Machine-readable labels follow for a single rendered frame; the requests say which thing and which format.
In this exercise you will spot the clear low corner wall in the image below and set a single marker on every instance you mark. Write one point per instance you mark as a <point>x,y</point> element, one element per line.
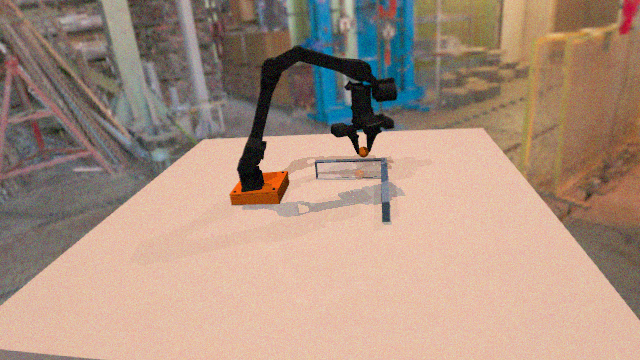
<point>348,169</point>

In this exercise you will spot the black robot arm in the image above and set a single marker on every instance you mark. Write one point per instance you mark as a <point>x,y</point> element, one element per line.
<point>250,175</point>

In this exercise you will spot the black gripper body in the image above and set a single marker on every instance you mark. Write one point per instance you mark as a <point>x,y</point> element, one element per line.
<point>342,130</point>

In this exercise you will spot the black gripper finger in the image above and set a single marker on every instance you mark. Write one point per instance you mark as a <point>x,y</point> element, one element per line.
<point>370,139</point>
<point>354,140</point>

